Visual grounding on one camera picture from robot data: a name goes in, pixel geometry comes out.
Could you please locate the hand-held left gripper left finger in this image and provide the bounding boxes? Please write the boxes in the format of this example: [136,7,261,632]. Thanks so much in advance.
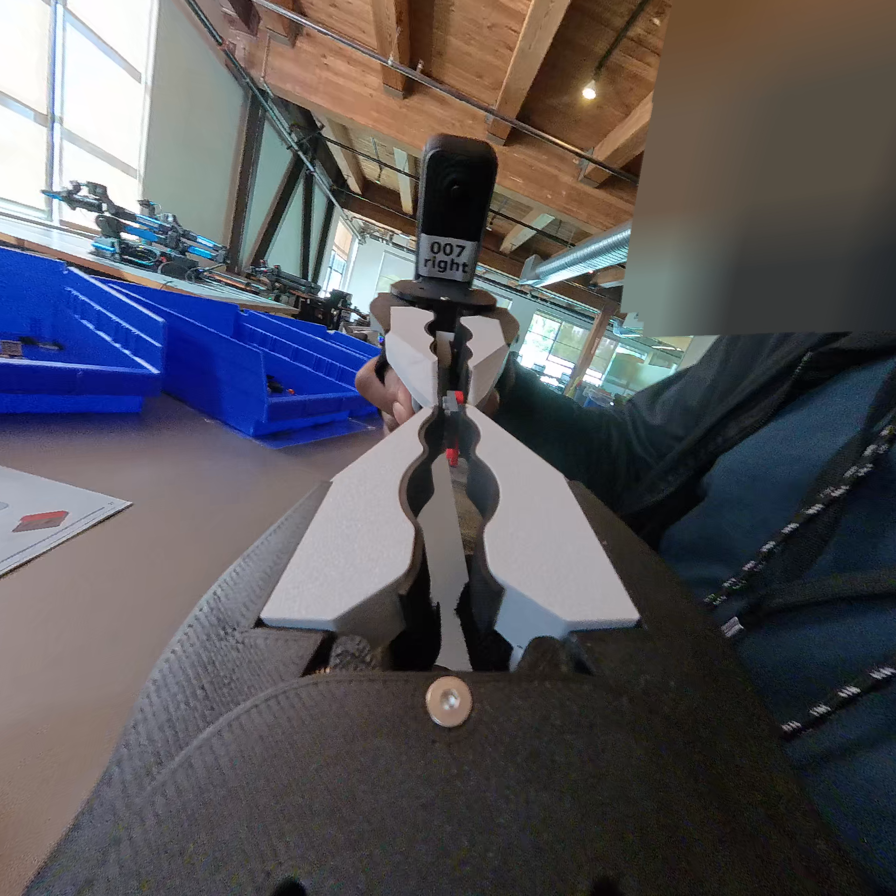
[259,408,448,653]

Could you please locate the grey desk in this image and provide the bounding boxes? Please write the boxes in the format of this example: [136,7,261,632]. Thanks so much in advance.
[0,392,393,896]

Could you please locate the row of blue robot arms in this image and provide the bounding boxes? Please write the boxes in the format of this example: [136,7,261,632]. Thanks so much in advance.
[41,181,368,330]

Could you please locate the toy instruction booklet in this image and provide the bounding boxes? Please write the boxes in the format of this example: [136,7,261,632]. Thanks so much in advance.
[0,465,134,578]

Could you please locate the person's right forearm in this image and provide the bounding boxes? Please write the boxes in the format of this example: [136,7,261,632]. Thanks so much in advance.
[490,346,673,540]

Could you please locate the long wooden workbench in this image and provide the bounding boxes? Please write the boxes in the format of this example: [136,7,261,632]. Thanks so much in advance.
[0,213,302,316]

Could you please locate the person's right hand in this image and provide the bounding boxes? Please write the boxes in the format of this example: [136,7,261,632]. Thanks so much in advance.
[356,353,421,431]

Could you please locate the person's torso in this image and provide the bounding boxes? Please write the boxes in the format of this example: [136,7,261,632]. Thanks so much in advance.
[616,332,896,883]

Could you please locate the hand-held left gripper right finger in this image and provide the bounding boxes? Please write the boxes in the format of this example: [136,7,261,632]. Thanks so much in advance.
[455,408,643,671]

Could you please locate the silver ventilation duct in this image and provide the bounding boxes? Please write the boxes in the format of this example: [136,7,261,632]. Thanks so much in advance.
[521,223,632,288]

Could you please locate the speckled hoodie drawstring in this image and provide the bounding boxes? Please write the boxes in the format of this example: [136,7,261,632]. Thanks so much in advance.
[702,413,896,637]
[778,665,896,742]

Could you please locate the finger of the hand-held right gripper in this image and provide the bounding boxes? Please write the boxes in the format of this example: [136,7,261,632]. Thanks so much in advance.
[384,307,449,410]
[458,316,511,413]

